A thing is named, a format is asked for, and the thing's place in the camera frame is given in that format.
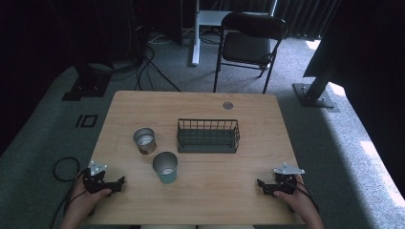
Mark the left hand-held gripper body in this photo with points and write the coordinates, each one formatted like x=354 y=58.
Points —
x=95 y=183

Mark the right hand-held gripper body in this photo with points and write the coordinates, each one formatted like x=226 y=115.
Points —
x=286 y=183

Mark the short metal cup brown band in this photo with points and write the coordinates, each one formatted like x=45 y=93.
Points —
x=145 y=141

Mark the tall teal metal cup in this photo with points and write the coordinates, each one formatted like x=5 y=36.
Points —
x=165 y=168

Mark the person's right hand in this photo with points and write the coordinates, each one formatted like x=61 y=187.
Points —
x=294 y=199

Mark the person's left hand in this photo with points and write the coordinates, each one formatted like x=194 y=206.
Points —
x=86 y=200

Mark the grey table grommet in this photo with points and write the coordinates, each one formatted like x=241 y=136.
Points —
x=228 y=105

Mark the angled black stand with base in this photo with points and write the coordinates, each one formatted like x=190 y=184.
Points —
x=313 y=95

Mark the black folding chair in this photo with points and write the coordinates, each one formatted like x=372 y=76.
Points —
x=246 y=47

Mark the dark pleated curtain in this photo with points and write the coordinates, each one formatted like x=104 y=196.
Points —
x=305 y=16

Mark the black stand with base plate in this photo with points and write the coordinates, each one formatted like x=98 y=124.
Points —
x=87 y=82

